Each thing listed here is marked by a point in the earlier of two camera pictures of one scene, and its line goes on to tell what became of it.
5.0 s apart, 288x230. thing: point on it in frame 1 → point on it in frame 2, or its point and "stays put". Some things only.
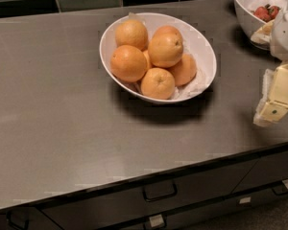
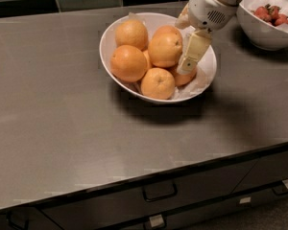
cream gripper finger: (264, 34) → (183, 20)
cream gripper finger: (279, 94) → (197, 45)
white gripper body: (285, 35) → (205, 12)
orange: (165, 47) stays put
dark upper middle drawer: (126, 203) stays put
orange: (157, 83) stays put
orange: (167, 35) stays put
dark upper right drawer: (271, 168) stays put
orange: (132, 33) stays put
